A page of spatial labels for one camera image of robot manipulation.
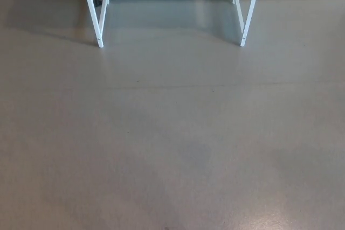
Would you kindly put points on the white metal table frame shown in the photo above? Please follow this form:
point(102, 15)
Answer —
point(96, 25)

